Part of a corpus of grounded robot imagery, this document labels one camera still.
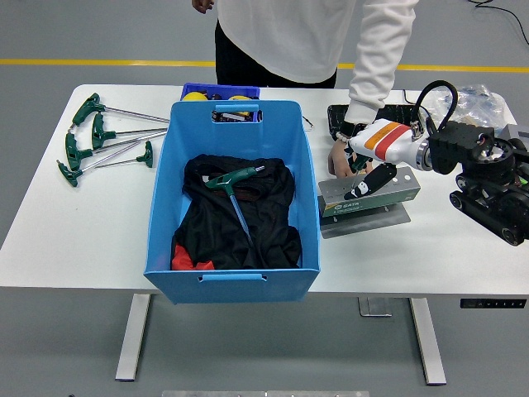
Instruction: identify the black plastic tray housing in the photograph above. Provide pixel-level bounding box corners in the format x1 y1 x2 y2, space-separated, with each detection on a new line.
326 103 419 144

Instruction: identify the person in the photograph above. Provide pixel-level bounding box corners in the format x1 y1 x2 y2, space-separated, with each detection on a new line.
191 0 421 179

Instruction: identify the metal floor plate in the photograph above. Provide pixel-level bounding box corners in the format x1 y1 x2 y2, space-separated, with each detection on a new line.
357 296 393 318

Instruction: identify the long green T-handle hex key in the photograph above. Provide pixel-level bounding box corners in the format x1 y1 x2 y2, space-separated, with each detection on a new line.
55 142 142 189
69 93 170 129
64 132 166 172
90 112 169 151

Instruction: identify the black cloth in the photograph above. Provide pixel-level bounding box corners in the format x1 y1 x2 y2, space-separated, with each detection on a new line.
170 155 305 270

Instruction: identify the light blue plastic storage box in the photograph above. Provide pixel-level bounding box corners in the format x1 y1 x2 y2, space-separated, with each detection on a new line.
142 100 322 305

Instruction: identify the clear bag of blue resistors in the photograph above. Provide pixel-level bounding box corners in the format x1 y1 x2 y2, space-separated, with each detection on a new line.
421 84 508 129

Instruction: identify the red cloth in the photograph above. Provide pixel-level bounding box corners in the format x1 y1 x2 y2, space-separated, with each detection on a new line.
171 243 216 270

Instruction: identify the short green T-handle hex key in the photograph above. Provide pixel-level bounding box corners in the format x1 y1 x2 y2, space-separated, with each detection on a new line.
93 140 155 170

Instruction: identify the small green T-handle hex key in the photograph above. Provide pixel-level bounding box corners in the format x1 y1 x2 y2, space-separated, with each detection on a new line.
349 152 372 190

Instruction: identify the white table leg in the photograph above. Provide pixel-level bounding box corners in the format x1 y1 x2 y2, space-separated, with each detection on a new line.
408 296 447 385
114 294 152 382

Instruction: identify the black floor cable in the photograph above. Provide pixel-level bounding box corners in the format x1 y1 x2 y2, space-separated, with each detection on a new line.
469 0 529 46

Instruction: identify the grey hex key holder stand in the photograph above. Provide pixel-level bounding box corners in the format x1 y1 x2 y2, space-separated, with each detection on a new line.
317 167 422 240

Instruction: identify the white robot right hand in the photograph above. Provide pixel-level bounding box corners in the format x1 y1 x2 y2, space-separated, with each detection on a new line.
343 118 421 203

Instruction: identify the grey box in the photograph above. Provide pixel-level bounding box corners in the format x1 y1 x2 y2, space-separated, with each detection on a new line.
495 122 529 144

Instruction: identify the large green T-handle hex key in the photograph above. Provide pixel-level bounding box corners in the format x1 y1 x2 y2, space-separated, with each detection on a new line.
204 165 266 248

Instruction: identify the dark blue plastic bin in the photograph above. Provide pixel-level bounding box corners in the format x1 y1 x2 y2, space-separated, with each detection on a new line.
180 83 261 103

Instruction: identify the black table control panel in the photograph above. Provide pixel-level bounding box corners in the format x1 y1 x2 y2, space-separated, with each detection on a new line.
460 298 528 309

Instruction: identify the person's left hand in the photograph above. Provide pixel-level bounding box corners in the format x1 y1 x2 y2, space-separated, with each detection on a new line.
327 138 360 179

